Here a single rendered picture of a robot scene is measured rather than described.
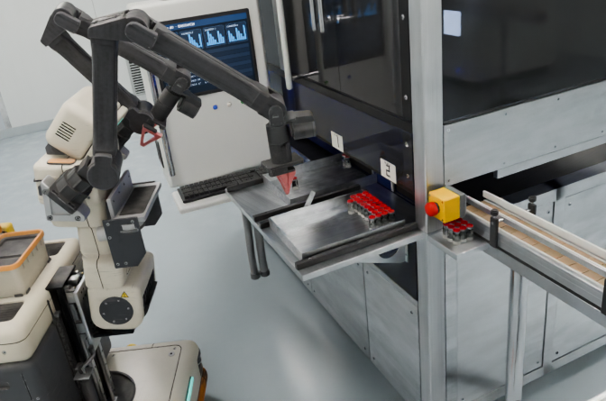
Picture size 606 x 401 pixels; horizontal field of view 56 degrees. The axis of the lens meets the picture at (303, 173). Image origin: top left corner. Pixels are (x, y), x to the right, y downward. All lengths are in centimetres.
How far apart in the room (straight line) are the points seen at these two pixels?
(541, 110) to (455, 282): 59
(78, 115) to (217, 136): 90
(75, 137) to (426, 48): 97
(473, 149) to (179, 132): 121
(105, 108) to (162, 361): 121
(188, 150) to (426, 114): 116
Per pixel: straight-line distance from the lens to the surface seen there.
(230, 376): 264
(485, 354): 217
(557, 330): 239
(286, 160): 150
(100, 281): 185
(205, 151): 242
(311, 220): 183
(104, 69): 141
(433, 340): 195
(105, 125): 146
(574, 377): 263
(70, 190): 155
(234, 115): 241
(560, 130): 195
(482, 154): 175
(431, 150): 162
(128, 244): 173
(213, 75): 140
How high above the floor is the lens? 174
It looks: 23 degrees down
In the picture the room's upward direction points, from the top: 7 degrees counter-clockwise
